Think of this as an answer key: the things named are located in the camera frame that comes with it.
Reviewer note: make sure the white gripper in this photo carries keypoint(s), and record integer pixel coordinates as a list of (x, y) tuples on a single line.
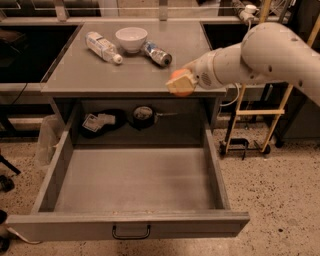
[(204, 71)]

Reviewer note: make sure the orange fruit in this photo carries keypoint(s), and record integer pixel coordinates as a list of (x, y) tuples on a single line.
[(181, 85)]

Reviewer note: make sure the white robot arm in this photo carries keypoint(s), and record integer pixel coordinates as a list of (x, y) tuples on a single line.
[(269, 52)]

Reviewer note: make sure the grey cabinet with counter top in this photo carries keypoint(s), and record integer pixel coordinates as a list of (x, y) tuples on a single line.
[(82, 74)]

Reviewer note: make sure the open grey top drawer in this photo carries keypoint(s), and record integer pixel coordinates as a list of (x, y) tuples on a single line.
[(178, 191)]

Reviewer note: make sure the crushed silver drink can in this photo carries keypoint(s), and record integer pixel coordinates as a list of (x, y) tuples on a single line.
[(158, 55)]

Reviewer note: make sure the black round tape roll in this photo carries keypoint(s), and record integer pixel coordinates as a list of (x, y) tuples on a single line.
[(143, 117)]

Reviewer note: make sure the white ceramic bowl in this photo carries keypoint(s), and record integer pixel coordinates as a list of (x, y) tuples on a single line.
[(131, 39)]

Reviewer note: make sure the white plug adapter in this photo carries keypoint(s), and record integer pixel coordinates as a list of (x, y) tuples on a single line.
[(247, 13)]

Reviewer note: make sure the clear plastic water bottle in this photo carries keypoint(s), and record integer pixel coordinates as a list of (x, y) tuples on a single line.
[(103, 48)]

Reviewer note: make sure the clear plastic bag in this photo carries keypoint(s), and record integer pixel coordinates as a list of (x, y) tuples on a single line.
[(49, 136)]

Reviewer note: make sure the yellow wooden frame stand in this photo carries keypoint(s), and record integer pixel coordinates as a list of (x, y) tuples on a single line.
[(258, 110)]

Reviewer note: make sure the black drawer handle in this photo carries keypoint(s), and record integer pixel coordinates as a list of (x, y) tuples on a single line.
[(131, 232)]

